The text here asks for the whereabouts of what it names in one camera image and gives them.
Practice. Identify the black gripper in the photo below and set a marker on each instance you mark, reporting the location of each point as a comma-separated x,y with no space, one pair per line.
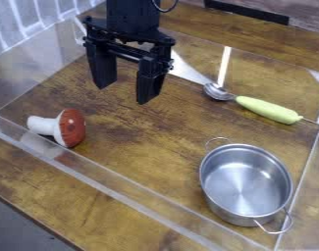
145,47

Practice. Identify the red and white toy mushroom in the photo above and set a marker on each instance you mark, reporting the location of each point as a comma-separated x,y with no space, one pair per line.
68,127

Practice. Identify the silver metal pot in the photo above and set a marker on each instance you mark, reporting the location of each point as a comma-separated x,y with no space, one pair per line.
247,185

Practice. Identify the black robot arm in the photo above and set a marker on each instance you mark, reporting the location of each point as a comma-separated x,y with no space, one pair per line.
133,15

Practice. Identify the clear acrylic enclosure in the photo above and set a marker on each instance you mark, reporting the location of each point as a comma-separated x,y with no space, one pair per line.
123,192

